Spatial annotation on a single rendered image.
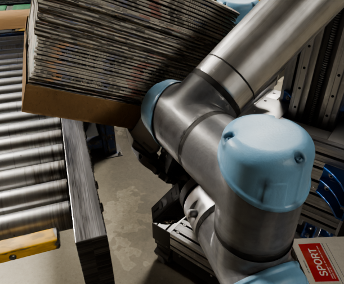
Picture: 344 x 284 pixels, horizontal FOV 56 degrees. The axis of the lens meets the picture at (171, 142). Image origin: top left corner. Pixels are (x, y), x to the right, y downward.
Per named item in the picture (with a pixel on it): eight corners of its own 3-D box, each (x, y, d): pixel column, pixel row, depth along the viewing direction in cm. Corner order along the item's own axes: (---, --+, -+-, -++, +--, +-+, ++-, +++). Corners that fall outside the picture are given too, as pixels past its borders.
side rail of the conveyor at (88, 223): (117, 280, 58) (110, 234, 51) (86, 289, 56) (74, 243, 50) (66, 52, 164) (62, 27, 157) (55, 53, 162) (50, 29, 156)
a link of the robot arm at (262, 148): (179, 107, 29) (179, 197, 35) (267, 177, 21) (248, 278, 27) (246, 88, 32) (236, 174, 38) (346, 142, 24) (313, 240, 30)
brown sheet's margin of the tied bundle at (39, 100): (192, 138, 59) (201, 118, 57) (21, 112, 45) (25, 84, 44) (163, 102, 71) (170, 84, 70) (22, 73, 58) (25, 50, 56)
